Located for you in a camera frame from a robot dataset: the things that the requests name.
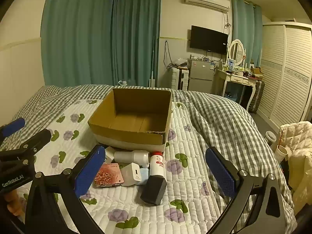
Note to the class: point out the white plastic bottle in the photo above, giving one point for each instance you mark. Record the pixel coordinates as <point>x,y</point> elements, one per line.
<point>129,156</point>

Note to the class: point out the green curtain beside wardrobe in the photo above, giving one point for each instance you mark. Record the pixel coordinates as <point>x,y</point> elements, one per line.
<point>246,29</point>

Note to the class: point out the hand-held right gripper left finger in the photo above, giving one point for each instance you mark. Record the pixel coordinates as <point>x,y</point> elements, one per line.
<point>89,171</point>

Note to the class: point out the person's left hand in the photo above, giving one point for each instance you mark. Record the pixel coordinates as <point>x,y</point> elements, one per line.
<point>14,203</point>

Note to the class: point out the narrow green curtain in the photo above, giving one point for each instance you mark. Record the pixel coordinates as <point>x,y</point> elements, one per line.
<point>136,34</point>

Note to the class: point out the black rectangular box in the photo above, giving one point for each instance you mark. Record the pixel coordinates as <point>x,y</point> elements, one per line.
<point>153,190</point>

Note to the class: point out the red cap white bottle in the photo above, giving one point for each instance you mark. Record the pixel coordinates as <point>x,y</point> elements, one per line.
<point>157,164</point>

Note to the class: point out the white charger plug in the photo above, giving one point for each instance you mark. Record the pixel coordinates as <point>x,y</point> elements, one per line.
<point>129,174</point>

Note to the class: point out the light blue small case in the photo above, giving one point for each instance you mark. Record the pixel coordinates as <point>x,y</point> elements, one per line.
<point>145,176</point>

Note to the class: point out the wide green curtain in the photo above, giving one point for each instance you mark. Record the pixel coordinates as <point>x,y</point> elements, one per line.
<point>75,34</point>

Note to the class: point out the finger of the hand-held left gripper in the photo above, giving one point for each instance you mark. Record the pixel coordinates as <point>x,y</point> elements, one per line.
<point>36,139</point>
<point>12,127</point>

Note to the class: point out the white paper cup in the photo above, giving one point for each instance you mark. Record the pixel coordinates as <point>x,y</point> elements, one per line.
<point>280,153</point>

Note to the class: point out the lidded drink cup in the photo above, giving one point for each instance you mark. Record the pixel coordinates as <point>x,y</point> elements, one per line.
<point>270,137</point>

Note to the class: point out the dark suitcase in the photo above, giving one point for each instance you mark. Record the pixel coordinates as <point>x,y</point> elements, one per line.
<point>258,95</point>

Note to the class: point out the floral quilted mat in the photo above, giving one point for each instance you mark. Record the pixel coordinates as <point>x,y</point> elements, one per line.
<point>190,146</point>

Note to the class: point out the oval white vanity mirror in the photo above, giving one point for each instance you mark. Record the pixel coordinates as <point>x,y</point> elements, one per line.
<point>236,50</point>

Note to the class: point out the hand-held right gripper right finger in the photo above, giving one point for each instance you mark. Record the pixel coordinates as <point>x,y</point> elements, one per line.
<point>220,173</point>

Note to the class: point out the cardboard box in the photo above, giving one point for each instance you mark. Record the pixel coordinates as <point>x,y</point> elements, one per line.
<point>136,102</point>

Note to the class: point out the pink card with gold rings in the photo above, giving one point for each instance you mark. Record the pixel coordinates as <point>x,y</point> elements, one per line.
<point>109,175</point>

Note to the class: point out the white louvred wardrobe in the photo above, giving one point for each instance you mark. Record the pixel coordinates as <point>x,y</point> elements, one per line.
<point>285,73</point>

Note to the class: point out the grey small fridge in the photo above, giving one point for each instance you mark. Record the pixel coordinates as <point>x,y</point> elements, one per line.
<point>201,76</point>

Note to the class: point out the small white box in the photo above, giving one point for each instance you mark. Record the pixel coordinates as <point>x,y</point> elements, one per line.
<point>110,154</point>

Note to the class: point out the black wall television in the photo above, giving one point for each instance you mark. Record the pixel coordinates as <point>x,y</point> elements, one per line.
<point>208,40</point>

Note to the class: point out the white air conditioner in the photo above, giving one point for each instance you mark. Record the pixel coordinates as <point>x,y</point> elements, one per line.
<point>207,0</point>

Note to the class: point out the white dressing table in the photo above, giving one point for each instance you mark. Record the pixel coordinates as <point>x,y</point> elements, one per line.
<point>240,79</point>

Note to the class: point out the cream quilted jacket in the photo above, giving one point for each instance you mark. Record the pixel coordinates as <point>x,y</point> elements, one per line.
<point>302,156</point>

